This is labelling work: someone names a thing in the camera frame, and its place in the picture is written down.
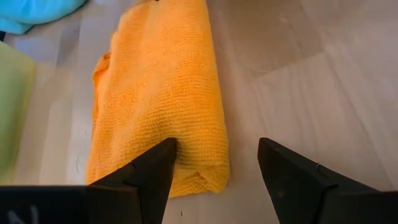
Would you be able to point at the yellow translucent plastic bin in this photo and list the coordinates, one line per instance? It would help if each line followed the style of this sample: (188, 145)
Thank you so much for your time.
(14, 109)

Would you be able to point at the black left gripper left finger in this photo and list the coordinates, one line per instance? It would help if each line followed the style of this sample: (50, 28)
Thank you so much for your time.
(124, 199)

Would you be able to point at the orange microfiber towel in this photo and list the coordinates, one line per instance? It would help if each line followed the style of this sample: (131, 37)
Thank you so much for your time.
(161, 77)

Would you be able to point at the teal microfiber towel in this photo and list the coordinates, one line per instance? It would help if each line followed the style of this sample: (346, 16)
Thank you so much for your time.
(37, 11)

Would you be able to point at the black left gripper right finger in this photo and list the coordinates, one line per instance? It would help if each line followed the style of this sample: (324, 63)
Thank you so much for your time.
(304, 193)

